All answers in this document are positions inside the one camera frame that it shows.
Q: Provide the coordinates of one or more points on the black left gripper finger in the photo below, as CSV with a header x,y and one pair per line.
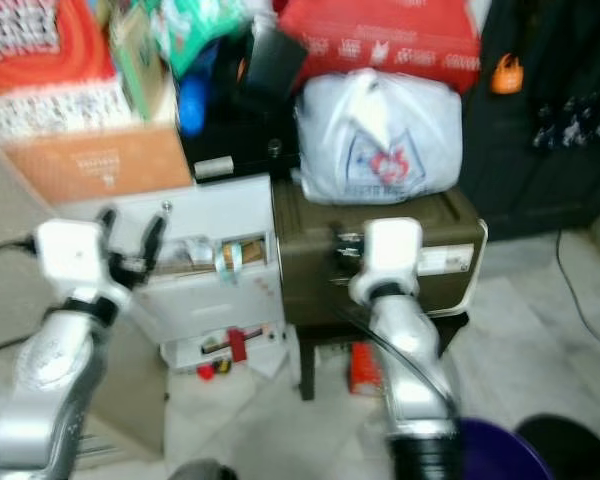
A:
x,y
156,242
109,217

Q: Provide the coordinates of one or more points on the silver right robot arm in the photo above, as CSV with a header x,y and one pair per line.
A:
x,y
415,370

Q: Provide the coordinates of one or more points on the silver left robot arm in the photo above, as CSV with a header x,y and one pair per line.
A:
x,y
45,390

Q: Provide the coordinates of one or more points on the olive brown cabinet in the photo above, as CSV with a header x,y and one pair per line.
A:
x,y
315,270

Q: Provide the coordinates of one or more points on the orange cardboard box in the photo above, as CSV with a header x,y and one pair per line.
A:
x,y
100,168

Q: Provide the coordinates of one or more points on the white drawer cabinet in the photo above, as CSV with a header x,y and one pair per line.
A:
x,y
220,215

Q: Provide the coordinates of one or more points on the tape roll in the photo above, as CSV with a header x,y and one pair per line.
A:
x,y
230,260

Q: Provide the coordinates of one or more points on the small red box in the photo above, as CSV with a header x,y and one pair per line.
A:
x,y
366,368

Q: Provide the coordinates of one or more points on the white patterned box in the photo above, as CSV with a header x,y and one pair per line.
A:
x,y
60,108

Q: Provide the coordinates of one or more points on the white printed plastic bag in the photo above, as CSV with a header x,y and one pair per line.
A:
x,y
380,140

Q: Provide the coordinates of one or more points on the small red item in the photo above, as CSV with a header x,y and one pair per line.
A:
x,y
236,346

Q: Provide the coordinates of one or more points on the blue bottle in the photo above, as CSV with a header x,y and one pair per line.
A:
x,y
193,100

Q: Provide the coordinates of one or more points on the black bag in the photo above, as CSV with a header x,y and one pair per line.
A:
x,y
245,120

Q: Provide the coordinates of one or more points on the red Looney Tunes bag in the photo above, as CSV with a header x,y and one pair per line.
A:
x,y
40,40

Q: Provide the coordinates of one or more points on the green printed package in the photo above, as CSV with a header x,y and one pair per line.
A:
x,y
200,35

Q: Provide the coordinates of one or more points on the silver left robot leg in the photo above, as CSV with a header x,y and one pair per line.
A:
x,y
200,472

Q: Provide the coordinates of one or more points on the red printed cardboard box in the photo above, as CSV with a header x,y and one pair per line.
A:
x,y
390,40

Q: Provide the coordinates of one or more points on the black hanging garment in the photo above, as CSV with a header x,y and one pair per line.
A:
x,y
550,150

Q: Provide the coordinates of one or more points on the small orange tag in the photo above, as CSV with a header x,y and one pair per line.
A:
x,y
508,77

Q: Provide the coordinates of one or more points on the purple plastic bin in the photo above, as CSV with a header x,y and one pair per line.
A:
x,y
500,455

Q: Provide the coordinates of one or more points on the black round bin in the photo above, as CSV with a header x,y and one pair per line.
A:
x,y
575,445

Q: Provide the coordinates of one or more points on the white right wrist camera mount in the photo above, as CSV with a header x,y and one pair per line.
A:
x,y
390,255

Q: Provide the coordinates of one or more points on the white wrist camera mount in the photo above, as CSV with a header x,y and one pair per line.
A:
x,y
390,255
75,260

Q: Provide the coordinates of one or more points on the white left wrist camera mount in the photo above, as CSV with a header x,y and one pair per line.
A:
x,y
75,260

